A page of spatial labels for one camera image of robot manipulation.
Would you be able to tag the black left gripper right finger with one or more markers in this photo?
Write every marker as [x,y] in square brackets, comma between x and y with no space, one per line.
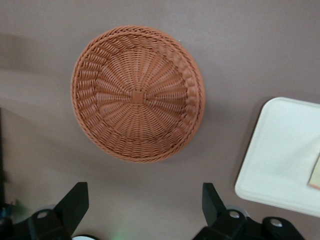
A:
[222,222]

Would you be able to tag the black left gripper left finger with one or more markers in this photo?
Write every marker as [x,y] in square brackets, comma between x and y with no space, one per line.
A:
[67,217]

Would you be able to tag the small sandwich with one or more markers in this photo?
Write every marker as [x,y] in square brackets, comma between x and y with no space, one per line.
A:
[315,172]

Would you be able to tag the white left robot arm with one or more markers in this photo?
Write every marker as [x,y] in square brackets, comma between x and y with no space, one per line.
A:
[85,238]

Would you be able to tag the cream rectangular tray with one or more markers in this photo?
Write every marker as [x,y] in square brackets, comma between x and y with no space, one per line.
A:
[280,155]

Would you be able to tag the brown wicker basket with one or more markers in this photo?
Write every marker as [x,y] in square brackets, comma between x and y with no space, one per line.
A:
[137,97]

